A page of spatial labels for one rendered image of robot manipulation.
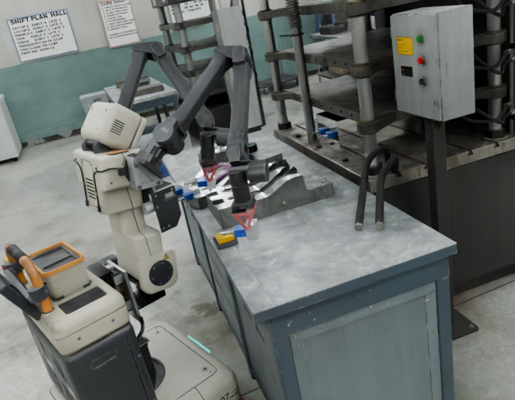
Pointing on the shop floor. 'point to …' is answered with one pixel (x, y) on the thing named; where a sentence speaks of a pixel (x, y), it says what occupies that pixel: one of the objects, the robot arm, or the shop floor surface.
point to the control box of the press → (436, 98)
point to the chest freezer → (2, 132)
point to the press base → (474, 216)
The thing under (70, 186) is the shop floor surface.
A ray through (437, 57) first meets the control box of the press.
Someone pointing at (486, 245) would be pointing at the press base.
